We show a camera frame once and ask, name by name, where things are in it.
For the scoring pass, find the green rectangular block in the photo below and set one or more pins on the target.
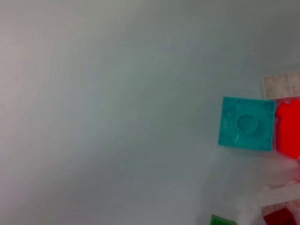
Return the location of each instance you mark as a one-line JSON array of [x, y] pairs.
[[222, 220]]

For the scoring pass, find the teal square block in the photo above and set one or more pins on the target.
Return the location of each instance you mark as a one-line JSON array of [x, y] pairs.
[[246, 124]]

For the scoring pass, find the translucent white pink block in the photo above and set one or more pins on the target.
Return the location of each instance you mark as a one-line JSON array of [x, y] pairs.
[[281, 85]]

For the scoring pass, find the orange red sloped block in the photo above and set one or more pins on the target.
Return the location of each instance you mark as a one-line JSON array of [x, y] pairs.
[[289, 129]]

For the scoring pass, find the white small block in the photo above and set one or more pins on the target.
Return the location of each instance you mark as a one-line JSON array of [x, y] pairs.
[[279, 194]]

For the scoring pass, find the dark red long block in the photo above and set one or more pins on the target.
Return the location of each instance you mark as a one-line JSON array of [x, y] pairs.
[[280, 218]]

